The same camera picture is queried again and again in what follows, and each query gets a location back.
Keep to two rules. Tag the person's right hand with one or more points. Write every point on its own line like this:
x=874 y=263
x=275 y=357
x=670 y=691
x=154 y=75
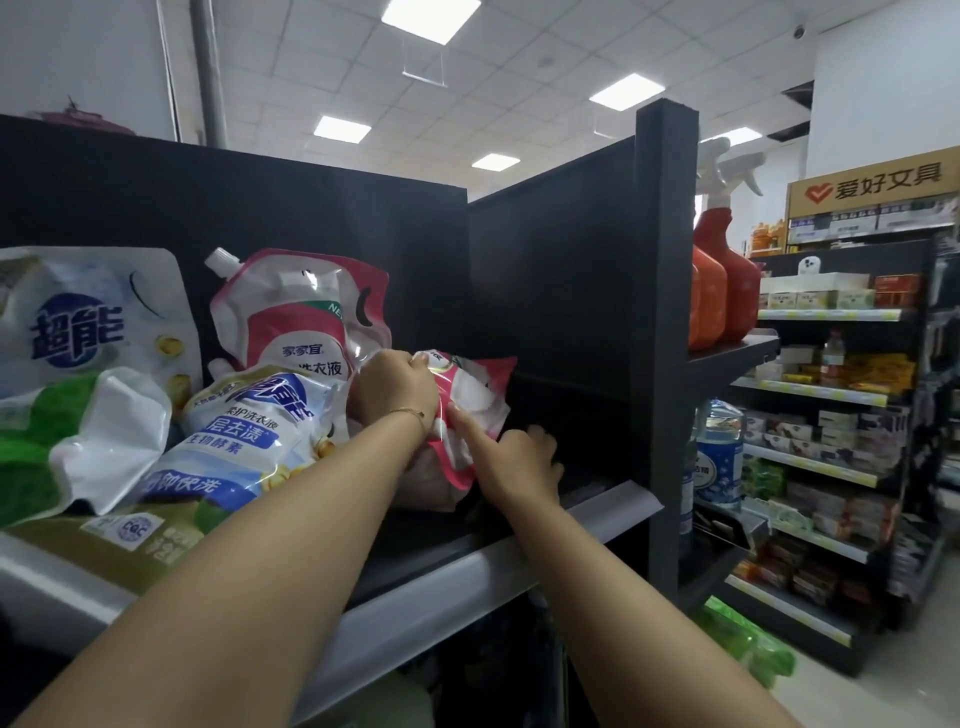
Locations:
x=521 y=472

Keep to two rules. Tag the person's left hand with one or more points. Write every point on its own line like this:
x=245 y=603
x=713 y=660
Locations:
x=397 y=386

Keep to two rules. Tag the white blue Chaoneng pouch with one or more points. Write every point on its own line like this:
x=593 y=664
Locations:
x=247 y=435

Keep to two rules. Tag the dark metal shelf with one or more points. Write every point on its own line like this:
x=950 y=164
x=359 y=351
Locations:
x=562 y=262

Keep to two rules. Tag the group of Chaoneng floral pouches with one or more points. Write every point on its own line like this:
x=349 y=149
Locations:
x=75 y=330

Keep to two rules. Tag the person's left forearm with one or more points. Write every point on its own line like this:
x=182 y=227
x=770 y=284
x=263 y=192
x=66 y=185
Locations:
x=225 y=600

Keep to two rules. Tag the person's right forearm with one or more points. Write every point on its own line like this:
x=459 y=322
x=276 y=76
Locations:
x=637 y=637

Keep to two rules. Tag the blue boxed bottle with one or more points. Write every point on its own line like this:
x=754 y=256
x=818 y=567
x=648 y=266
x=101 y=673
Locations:
x=718 y=465

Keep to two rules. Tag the ceiling light panel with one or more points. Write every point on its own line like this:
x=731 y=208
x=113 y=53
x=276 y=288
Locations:
x=496 y=162
x=431 y=19
x=627 y=91
x=342 y=129
x=739 y=136

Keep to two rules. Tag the red spray bottle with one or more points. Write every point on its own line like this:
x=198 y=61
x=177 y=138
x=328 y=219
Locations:
x=739 y=292
x=709 y=300

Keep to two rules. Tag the green bagged goods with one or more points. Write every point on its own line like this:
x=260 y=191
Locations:
x=742 y=637

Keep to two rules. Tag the rows of boxed stationery goods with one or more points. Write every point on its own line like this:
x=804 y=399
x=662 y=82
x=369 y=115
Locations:
x=825 y=435

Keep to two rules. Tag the grey vertical pole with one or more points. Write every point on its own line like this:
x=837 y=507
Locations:
x=206 y=75

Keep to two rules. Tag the pink bagged item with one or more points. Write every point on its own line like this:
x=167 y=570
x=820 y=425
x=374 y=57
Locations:
x=82 y=120

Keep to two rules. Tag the black stationery shelving unit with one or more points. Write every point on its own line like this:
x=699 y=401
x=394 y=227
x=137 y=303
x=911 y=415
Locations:
x=922 y=375

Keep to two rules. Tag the yellow header sign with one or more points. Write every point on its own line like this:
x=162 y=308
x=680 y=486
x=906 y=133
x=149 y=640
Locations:
x=870 y=187

